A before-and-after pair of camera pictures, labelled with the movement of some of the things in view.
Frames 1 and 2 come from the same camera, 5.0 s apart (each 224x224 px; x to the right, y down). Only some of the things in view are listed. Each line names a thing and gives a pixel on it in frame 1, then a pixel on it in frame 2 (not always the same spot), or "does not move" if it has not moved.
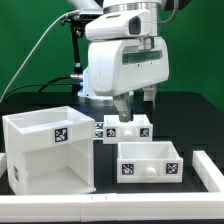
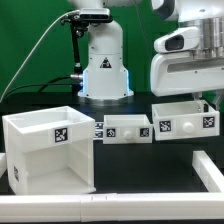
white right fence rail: x=210 y=175 does not move
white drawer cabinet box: x=49 y=152 does not move
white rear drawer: x=138 y=129 does not move
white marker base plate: x=98 y=131 does not move
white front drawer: x=148 y=162 → x=176 y=120
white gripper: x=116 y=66 → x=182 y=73
